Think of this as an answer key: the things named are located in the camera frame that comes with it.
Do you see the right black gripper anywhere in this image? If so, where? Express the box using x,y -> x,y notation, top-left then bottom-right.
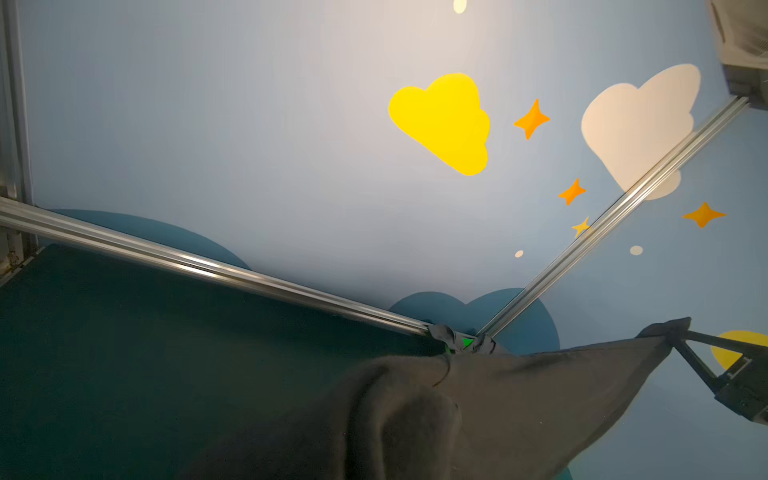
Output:
671,330 -> 767,426

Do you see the black t shirt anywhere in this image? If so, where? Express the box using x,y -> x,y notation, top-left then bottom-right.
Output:
181,318 -> 690,479

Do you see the grey t shirt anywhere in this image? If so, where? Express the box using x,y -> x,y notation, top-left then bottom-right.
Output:
428,325 -> 503,355

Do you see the right aluminium frame post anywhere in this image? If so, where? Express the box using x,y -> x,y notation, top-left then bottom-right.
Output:
479,96 -> 750,337

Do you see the aluminium frame post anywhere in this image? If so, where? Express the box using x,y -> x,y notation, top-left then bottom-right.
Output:
479,96 -> 750,337
1,1 -> 39,284

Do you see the back aluminium frame rail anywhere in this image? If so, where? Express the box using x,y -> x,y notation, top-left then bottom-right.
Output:
1,198 -> 429,336

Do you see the left aluminium frame post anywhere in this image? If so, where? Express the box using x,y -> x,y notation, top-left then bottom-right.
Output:
1,1 -> 39,284

